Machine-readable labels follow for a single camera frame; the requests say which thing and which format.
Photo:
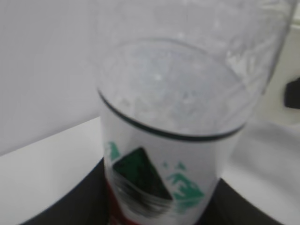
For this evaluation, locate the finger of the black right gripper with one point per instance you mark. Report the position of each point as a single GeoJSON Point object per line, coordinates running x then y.
{"type": "Point", "coordinates": [292, 94]}

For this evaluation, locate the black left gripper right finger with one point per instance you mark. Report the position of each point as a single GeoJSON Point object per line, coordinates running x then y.
{"type": "Point", "coordinates": [252, 202]}

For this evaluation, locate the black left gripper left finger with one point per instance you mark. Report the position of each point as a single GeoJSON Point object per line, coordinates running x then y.
{"type": "Point", "coordinates": [86, 204]}

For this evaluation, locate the clear red-label water bottle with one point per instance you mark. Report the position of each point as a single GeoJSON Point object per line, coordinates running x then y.
{"type": "Point", "coordinates": [177, 81]}

